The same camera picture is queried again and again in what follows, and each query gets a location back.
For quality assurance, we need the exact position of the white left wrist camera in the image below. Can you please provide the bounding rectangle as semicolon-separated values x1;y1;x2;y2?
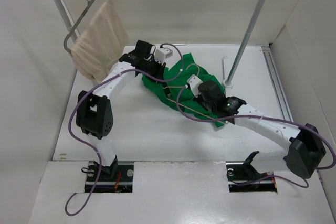
154;47;173;65

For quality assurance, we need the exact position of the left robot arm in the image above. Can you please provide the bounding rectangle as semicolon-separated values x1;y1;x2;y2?
76;40;172;180

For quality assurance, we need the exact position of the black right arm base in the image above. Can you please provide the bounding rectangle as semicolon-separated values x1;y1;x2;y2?
226;162;278;193

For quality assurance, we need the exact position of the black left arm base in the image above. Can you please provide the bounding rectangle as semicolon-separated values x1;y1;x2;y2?
81;162;134;194

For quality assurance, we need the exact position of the pink wire hanger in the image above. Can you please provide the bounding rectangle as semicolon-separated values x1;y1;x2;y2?
152;59;219;120

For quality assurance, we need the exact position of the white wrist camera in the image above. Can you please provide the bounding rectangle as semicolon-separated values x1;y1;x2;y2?
154;47;173;65
187;74;203;97

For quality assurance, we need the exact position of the beige cloth on hanger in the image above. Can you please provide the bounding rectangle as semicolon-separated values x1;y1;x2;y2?
71;0;129;83

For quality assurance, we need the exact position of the grey hanger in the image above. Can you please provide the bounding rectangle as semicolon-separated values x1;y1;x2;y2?
63;0;123;55

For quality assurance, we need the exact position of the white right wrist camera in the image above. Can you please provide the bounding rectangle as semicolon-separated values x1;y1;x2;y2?
187;74;203;97

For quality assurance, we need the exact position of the aluminium rail right side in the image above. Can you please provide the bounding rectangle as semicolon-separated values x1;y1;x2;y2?
261;46;293;121

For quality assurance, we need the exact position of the green t shirt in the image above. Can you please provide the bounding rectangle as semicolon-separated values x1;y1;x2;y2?
142;53;219;120

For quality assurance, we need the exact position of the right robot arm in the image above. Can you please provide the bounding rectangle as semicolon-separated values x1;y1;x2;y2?
187;77;326;179

